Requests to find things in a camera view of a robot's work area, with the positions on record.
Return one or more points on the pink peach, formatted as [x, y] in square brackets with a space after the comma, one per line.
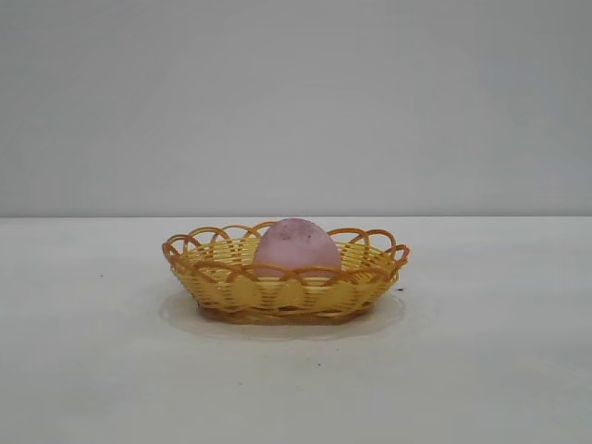
[298, 250]

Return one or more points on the yellow woven wicker basket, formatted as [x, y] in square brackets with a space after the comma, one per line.
[277, 293]

